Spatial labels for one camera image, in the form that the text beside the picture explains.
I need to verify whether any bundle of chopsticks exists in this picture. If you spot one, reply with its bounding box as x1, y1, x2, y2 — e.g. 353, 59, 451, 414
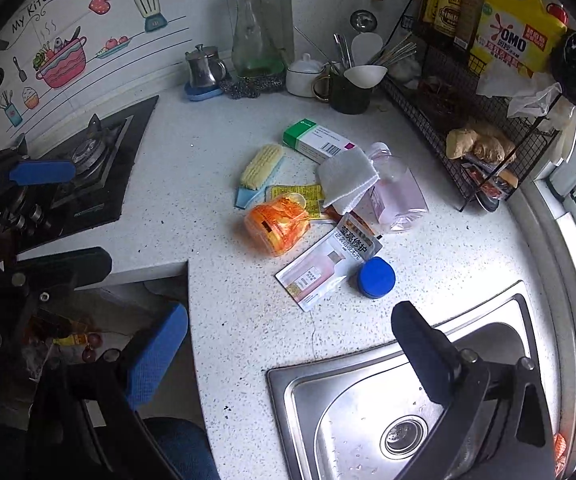
372, 34, 417, 67

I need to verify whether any white rice paddle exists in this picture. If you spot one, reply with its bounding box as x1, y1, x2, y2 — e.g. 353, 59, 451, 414
350, 32, 385, 67

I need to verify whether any orange plastic wrapper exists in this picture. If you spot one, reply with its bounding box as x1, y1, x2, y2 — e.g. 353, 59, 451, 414
244, 195, 313, 257

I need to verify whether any yellow OMO detergent bottle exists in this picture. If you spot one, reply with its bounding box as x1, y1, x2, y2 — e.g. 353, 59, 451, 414
469, 0, 568, 81

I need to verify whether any amber bottle yellow label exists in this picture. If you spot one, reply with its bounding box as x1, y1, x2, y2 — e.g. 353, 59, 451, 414
30, 310, 93, 350

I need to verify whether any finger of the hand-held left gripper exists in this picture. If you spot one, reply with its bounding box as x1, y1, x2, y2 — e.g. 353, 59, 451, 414
2, 247, 113, 297
0, 135, 76, 221

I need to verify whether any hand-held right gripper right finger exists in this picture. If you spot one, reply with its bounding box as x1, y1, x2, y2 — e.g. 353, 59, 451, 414
390, 301, 557, 480

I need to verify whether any stainless steel sink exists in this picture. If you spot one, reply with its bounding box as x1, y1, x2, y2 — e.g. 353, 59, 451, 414
267, 281, 564, 480

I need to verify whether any blue coaster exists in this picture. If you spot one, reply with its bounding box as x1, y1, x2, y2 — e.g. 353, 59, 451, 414
184, 82, 221, 102

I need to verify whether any red snack packet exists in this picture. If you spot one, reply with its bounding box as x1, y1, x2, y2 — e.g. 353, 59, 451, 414
460, 157, 520, 202

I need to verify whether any dark green mug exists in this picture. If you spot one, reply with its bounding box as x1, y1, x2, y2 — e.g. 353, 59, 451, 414
312, 67, 373, 115

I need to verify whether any white lidded sugar bowl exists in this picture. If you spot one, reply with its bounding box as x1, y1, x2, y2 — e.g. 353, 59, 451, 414
286, 53, 331, 98

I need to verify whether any ginger root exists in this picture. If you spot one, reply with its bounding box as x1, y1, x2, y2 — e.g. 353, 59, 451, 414
470, 122, 518, 163
445, 129, 480, 160

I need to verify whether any brown sauce bottle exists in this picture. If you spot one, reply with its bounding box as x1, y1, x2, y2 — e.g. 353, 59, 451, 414
455, 0, 490, 52

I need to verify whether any white window frame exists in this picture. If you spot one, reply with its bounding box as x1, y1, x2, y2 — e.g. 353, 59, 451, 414
533, 150, 576, 461

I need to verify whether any white plastic bag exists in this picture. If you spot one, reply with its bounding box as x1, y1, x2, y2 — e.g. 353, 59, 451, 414
477, 60, 576, 161

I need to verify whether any glass carafe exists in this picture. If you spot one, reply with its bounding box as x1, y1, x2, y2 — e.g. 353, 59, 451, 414
231, 0, 286, 78

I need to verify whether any sink drain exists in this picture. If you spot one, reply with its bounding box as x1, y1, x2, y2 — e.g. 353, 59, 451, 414
380, 416, 429, 458

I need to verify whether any yellow packet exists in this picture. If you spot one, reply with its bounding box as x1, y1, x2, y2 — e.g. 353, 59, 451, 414
266, 184, 325, 211

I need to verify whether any white cloth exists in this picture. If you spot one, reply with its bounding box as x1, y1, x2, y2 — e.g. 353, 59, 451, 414
316, 149, 379, 213

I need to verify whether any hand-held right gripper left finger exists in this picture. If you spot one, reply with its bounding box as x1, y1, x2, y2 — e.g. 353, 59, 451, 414
28, 302, 189, 480

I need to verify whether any green white medicine box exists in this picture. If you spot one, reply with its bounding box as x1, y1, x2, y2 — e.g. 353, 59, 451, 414
283, 119, 357, 163

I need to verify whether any silver sachet pack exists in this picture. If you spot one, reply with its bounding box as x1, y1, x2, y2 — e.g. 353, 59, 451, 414
275, 212, 383, 311

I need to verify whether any kitchen cartoon wall sticker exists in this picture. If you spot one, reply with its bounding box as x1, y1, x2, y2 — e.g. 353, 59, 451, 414
0, 0, 189, 133

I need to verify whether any black wire rack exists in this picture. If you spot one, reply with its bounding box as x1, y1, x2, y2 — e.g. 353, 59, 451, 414
380, 0, 576, 213

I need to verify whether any steel teapot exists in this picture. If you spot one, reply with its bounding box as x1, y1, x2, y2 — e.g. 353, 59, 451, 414
185, 44, 227, 90

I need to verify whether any clear pink plastic bottle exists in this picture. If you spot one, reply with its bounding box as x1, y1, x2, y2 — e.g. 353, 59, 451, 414
365, 142, 429, 233

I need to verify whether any blue round lid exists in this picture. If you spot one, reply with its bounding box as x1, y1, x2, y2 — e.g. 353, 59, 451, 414
358, 256, 397, 299

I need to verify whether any steel wool scrubber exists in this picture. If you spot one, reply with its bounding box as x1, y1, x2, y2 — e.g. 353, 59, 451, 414
219, 72, 289, 100

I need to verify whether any black gas stove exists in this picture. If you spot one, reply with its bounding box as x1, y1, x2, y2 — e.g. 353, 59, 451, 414
0, 95, 159, 256

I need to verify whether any yellow bristle scrub brush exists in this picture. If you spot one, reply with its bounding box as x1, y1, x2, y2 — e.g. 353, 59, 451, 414
234, 143, 285, 211

